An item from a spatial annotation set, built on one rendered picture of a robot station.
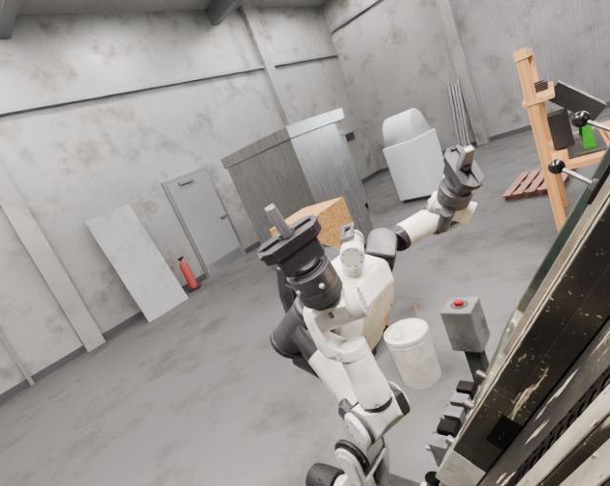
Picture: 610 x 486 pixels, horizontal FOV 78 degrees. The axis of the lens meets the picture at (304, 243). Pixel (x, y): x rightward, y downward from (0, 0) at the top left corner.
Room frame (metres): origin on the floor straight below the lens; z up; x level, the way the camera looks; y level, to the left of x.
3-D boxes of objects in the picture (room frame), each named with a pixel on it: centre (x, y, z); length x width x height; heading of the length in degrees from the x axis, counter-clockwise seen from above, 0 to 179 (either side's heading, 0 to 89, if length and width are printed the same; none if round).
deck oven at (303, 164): (5.82, -0.27, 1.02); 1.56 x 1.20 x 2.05; 42
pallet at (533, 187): (5.11, -3.40, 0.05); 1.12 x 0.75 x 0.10; 129
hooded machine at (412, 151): (7.29, -2.60, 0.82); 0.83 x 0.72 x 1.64; 130
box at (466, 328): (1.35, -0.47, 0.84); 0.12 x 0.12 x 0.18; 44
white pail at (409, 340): (2.29, -0.40, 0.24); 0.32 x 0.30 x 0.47; 132
